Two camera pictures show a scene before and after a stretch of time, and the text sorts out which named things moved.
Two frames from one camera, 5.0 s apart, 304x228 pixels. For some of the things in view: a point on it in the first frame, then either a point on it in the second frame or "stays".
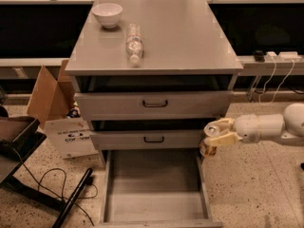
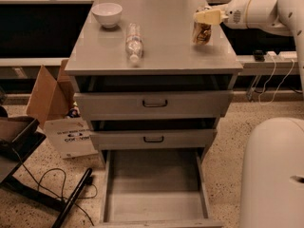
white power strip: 282,56 stays
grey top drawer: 156,104 stays
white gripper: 247,127 -> 236,15
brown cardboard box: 53,103 stays
